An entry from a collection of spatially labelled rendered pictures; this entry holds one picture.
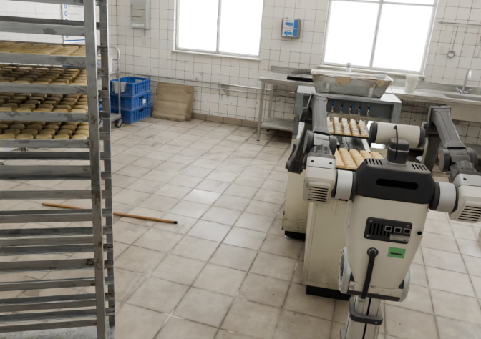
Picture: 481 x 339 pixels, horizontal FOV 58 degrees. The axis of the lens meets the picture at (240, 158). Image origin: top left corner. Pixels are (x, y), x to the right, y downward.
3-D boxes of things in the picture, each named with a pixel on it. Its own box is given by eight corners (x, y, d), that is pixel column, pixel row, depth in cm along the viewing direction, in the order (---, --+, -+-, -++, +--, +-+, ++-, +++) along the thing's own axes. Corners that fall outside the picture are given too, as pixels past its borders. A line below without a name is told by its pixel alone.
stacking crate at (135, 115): (129, 113, 708) (129, 101, 701) (151, 116, 696) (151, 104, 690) (107, 120, 653) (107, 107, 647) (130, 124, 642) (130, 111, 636)
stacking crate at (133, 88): (127, 88, 694) (127, 76, 688) (150, 91, 686) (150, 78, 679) (107, 94, 639) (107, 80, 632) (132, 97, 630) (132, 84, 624)
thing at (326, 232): (303, 242, 342) (318, 133, 313) (348, 249, 337) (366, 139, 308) (300, 296, 276) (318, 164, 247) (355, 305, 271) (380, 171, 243)
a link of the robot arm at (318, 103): (308, 86, 182) (332, 90, 182) (300, 114, 190) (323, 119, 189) (308, 138, 145) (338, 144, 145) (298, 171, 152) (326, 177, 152)
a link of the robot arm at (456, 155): (452, 165, 138) (471, 166, 136) (448, 142, 144) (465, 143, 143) (447, 184, 144) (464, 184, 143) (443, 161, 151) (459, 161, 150)
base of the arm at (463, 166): (444, 197, 139) (457, 173, 130) (441, 177, 145) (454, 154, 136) (473, 200, 138) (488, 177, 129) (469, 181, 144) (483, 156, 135)
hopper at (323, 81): (308, 86, 334) (311, 68, 329) (384, 94, 326) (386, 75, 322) (308, 92, 307) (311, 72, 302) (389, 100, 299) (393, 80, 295)
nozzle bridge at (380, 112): (293, 127, 348) (298, 85, 337) (386, 137, 338) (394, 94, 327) (291, 138, 317) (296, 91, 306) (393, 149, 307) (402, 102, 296)
